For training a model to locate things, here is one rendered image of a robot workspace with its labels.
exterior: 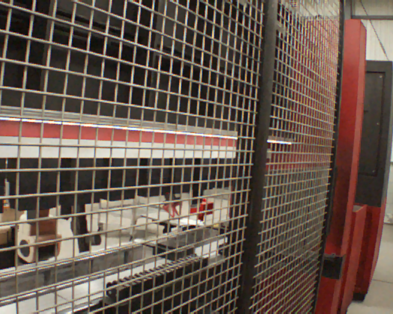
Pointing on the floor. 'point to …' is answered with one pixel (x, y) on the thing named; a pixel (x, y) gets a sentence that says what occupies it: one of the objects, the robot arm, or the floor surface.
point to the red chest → (352, 257)
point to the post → (263, 107)
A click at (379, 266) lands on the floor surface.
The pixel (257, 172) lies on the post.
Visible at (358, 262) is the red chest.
